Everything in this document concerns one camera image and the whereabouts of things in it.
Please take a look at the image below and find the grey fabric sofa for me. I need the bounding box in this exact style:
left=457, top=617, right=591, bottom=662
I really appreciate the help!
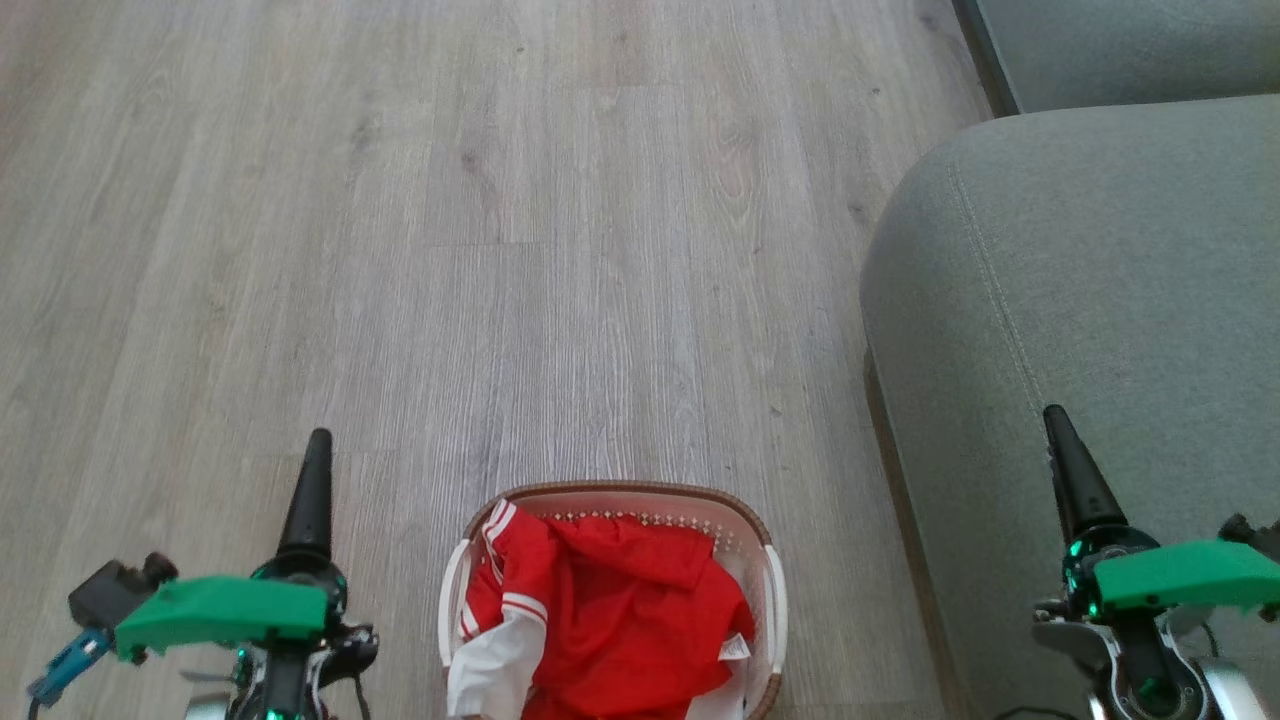
left=860, top=0, right=1280, bottom=720

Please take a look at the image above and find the red white striped jacket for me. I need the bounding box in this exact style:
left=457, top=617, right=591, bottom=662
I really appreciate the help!
left=446, top=499, right=563, bottom=720

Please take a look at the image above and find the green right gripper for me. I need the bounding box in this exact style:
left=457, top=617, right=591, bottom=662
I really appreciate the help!
left=1043, top=404, right=1280, bottom=620

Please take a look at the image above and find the white laundry basket brown rim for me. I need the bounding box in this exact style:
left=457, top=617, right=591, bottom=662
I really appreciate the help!
left=438, top=482, right=790, bottom=720

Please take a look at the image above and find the red shirt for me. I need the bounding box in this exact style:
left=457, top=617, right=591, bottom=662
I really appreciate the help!
left=518, top=512, right=757, bottom=720

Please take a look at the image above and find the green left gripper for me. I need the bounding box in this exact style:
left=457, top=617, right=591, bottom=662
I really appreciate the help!
left=114, top=429, right=350, bottom=665

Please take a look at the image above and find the blue cable connector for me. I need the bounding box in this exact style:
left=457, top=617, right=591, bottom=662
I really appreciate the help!
left=27, top=628, right=114, bottom=707

